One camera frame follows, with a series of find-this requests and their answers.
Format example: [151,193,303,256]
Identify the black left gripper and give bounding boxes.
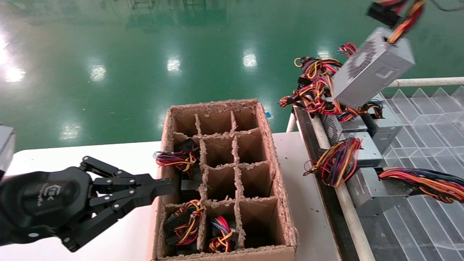
[0,167,154,253]

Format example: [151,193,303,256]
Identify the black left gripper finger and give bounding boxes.
[80,156,175,196]

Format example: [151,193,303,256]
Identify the power supply with red cables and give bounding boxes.
[180,167,202,200]

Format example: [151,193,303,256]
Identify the cardboard box with dividers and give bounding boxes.
[150,99,299,261]

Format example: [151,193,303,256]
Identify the white conveyor edge tube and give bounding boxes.
[310,115,374,261]

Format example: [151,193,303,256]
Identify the grey perforated power supply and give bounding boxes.
[321,113,367,145]

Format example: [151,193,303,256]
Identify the grey dark-sided power supply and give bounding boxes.
[362,94,403,153]

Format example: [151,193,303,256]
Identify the clear acrylic divider tray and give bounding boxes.
[377,86,464,261]

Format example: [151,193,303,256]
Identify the power supply with striped cables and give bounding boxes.
[153,139,200,179]

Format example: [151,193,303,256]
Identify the power supply with yellow-red cables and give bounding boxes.
[162,199,204,254]

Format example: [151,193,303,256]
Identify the power supply with blue-red cables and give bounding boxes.
[207,216,240,253]

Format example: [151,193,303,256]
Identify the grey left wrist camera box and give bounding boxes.
[0,125,16,178]

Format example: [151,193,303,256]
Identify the grey power supply, looped cables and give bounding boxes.
[304,132,384,188]

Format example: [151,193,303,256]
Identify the tangled multicolour cable bundle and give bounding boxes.
[278,57,384,122]

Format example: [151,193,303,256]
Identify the grey power supply, long cables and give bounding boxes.
[346,167,464,218]

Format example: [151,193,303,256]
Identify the stacked power supply, curled cables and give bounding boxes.
[337,42,358,58]

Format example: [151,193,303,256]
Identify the white horizontal rail tube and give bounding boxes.
[386,77,464,88]

